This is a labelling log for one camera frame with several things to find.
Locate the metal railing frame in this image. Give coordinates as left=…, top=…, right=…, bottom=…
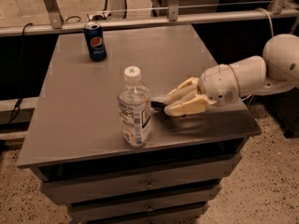
left=0, top=0, right=299, bottom=36

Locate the grey drawer cabinet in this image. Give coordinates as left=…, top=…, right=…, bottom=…
left=18, top=25, right=260, bottom=224

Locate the clear plastic water bottle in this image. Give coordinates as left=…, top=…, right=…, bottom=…
left=118, top=66, right=151, bottom=147

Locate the black rxbar chocolate wrapper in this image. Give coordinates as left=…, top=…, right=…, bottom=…
left=151, top=101, right=165, bottom=112

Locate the black cable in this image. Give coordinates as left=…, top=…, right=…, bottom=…
left=7, top=22, right=34, bottom=126

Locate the white cable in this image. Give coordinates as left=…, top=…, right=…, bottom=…
left=241, top=7, right=275, bottom=102

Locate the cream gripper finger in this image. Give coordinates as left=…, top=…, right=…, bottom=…
left=164, top=95, right=217, bottom=117
left=164, top=77, right=199, bottom=105

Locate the blue pepsi can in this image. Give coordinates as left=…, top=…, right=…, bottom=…
left=83, top=21, right=107, bottom=62

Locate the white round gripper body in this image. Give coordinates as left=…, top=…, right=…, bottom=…
left=200, top=64, right=240, bottom=106

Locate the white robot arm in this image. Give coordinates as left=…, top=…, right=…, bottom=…
left=164, top=34, right=299, bottom=117

